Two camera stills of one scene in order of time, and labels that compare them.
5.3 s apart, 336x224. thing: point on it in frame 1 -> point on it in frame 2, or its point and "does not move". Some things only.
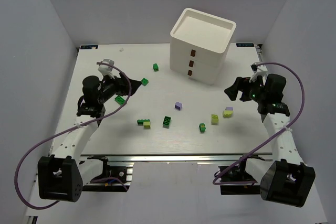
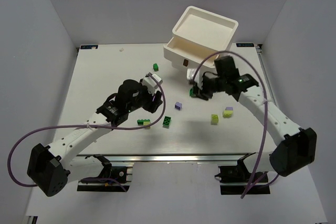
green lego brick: [155, 67] does not move
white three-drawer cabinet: [199, 43] does not move
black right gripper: [243, 89] -> [200, 91]
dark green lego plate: [166, 121] does not move
